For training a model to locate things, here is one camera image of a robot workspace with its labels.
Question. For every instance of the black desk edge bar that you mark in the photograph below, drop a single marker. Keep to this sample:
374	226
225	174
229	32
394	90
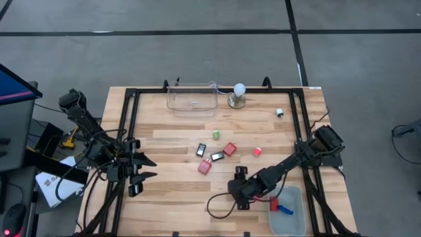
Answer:
56	166

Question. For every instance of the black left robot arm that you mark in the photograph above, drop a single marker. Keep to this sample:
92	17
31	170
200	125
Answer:
84	118

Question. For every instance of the grey translucent plastic bin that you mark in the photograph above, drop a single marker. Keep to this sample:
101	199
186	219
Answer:
289	224

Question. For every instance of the red wall charger with prongs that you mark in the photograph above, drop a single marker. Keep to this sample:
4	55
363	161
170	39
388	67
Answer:
204	167

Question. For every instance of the grey desk cabinet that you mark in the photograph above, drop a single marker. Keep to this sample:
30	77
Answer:
16	131

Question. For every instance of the small black device with screen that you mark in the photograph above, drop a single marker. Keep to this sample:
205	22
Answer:
201	150
217	156

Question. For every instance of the small pink-red wall charger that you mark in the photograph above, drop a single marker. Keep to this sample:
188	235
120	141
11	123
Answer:
257	152

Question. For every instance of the clear plastic bin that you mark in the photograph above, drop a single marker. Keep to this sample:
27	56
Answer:
184	108

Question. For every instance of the green wall charger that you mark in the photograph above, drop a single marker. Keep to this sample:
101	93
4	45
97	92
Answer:
216	135

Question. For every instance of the large red charger block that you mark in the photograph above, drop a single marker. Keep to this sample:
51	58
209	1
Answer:
230	149

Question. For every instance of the brass lamp with white bulb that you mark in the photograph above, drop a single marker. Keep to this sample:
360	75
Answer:
237	100

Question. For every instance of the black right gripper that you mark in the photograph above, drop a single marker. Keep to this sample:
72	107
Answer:
243	189

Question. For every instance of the monitor with blue screen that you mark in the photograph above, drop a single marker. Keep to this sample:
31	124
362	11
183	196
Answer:
13	89

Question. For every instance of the black metal table frame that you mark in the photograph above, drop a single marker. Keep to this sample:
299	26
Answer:
256	89

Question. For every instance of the small blue device with screen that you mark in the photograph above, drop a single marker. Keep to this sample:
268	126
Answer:
285	210

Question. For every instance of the black computer mouse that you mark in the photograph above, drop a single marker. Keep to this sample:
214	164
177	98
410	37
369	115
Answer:
13	217

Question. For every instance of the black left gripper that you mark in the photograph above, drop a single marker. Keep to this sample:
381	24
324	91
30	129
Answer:
121	168

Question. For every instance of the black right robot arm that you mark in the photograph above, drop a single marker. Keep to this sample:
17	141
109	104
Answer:
296	161

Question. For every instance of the white paper booklet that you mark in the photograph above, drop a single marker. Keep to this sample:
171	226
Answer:
56	191

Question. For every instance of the red rectangular item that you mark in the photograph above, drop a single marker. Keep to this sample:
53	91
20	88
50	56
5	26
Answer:
274	204

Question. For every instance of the white wall charger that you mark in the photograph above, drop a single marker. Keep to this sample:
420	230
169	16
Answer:
279	112

